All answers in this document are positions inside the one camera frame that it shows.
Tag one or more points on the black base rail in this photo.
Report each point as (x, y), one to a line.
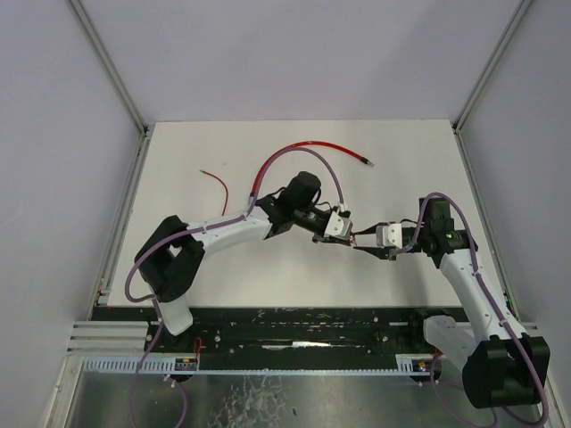
(130, 332)

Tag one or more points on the aluminium frame post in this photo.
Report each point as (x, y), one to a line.
(87, 26)
(501, 47)

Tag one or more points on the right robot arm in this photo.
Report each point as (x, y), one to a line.
(501, 364)

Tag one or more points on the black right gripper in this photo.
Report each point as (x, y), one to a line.
(392, 253)

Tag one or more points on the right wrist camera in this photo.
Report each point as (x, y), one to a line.
(389, 235)

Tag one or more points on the left aluminium frame post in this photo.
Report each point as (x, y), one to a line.
(87, 26)

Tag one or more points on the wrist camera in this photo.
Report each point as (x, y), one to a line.
(335, 223)
(389, 235)

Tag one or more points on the grey slotted cable duct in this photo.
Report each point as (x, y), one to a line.
(268, 362)

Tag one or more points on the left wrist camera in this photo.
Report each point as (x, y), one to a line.
(335, 223)

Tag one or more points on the right aluminium frame post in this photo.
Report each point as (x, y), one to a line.
(501, 47)

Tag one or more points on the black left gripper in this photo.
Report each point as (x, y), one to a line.
(323, 237)

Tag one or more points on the thick red cable lock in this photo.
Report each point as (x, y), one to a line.
(308, 147)

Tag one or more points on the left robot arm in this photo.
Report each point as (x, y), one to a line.
(171, 257)

